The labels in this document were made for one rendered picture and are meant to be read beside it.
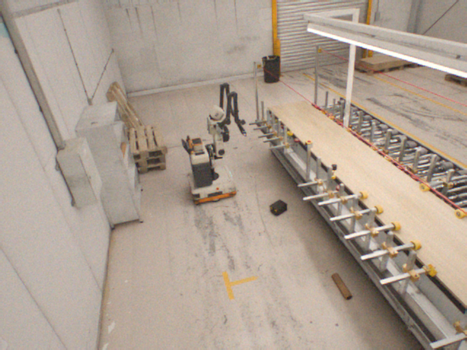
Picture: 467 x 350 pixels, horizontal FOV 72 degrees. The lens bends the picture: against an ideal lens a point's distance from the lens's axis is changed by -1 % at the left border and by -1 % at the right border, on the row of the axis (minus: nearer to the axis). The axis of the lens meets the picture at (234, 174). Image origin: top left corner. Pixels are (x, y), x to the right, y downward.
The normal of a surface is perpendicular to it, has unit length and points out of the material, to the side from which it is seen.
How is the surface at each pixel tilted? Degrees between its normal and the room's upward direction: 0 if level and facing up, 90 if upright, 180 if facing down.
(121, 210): 90
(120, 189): 90
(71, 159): 90
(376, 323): 0
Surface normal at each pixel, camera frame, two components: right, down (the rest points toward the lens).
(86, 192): 0.24, 0.50
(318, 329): -0.09, -0.84
